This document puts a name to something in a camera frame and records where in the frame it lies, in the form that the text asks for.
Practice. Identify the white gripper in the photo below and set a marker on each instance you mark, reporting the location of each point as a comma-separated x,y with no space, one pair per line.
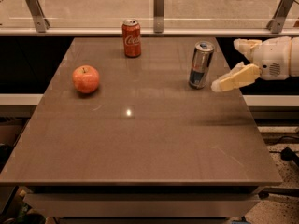
271,59

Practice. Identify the silver blue Red Bull can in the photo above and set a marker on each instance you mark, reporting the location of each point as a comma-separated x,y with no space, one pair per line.
201,60

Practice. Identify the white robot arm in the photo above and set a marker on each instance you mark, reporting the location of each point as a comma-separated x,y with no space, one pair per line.
294,58

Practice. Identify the red Coca-Cola can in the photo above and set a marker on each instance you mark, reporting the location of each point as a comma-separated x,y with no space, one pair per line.
131,38

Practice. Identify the red apple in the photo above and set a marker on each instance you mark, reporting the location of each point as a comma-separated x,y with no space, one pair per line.
86,79

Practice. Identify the glass railing panel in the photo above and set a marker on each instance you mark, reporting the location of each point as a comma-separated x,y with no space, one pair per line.
178,14

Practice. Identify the right metal railing bracket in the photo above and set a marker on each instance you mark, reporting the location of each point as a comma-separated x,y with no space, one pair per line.
276,23

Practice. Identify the metal railing bracket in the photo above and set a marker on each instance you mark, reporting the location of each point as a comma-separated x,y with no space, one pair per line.
158,16
40,21
276,23

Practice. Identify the middle metal railing bracket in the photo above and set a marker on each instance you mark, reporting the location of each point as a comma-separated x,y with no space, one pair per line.
158,16

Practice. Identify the left metal railing bracket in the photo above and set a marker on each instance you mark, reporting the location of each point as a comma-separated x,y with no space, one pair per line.
40,21

